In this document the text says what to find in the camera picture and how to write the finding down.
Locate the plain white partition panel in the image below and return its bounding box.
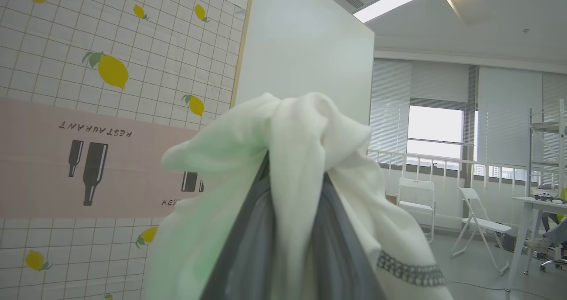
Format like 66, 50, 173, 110
200, 0, 375, 128

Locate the bright glass window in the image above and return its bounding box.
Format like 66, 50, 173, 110
406, 105, 464, 160

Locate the white garment with grey stitching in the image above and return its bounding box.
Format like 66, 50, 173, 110
144, 92, 454, 300

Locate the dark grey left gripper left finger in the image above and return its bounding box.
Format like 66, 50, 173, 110
199, 152, 284, 300

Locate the long rectangular ceiling light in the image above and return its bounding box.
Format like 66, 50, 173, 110
353, 0, 436, 23

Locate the white folding chair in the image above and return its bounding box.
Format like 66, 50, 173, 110
450, 187, 513, 276
396, 177, 437, 243

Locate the black device on table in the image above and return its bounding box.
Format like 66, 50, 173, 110
533, 192, 566, 204

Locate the white table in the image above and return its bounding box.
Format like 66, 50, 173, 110
505, 196, 567, 292

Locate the metal shelf rack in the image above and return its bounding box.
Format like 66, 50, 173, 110
528, 98, 567, 199

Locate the seated person's leg with shoe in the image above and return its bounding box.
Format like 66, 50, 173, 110
524, 215, 567, 254

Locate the white railing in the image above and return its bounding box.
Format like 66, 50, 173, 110
368, 148, 539, 190

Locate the thin floor cable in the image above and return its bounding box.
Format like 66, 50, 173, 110
443, 279, 567, 300

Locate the white window blind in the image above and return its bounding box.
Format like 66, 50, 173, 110
369, 58, 413, 165
477, 65, 544, 181

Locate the lemon print tile backdrop panel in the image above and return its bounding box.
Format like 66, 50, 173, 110
0, 0, 256, 300

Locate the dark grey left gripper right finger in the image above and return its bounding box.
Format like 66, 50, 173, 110
306, 171, 388, 300

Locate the office chair wheeled base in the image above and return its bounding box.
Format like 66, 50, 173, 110
539, 242, 567, 272

